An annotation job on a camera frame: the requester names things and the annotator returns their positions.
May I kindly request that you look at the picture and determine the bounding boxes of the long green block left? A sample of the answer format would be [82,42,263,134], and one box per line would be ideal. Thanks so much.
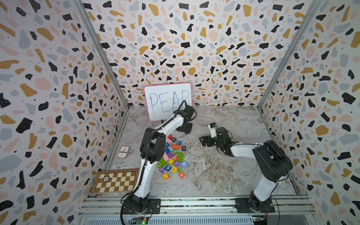
[159,158,167,167]

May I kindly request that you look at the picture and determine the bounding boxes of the plain yellow block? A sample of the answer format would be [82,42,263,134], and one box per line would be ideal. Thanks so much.
[168,159,174,166]

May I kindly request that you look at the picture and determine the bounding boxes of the yellow E block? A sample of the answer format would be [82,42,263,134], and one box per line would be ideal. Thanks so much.
[171,166,178,173]

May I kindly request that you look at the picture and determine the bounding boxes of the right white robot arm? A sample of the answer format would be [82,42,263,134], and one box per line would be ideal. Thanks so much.
[199,123,293,213]

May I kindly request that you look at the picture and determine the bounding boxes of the long green block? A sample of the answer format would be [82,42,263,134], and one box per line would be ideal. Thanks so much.
[177,153,183,162]
[159,158,167,167]

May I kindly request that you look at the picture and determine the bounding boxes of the aluminium corner post right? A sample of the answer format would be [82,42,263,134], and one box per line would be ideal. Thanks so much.
[257,0,322,111]

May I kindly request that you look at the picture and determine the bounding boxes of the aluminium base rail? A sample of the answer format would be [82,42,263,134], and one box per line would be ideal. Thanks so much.
[75,196,321,225]

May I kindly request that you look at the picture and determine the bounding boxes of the long green block right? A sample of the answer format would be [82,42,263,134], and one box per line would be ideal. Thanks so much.
[177,153,183,162]

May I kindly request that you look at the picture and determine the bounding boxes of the orange A block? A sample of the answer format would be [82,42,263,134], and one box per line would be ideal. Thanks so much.
[179,172,186,179]

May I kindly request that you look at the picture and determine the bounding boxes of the wooden chessboard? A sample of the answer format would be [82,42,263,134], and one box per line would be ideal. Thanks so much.
[91,168,140,194]

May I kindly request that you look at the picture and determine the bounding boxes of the aluminium corner post left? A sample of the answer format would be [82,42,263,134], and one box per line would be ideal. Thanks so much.
[73,0,129,112]

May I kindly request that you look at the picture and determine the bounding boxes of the orange X block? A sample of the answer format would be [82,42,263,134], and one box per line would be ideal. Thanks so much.
[162,173,169,180]

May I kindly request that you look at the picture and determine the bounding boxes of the pink framed whiteboard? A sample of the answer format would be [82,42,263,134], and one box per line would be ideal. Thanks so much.
[144,82,193,122]

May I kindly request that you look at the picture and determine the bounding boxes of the purple J block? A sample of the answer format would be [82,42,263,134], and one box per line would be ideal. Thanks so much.
[173,161,181,168]

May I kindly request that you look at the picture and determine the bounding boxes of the aluminium corner post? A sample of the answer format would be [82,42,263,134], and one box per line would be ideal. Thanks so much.
[73,0,129,112]
[257,0,322,111]

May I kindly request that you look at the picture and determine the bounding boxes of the card game box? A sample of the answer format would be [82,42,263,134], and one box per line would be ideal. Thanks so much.
[117,145,131,159]

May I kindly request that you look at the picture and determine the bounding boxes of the long orange block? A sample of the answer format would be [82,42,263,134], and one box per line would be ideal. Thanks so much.
[172,144,182,150]

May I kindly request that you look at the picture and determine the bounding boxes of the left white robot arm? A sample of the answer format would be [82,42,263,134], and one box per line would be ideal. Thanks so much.
[121,100,196,213]

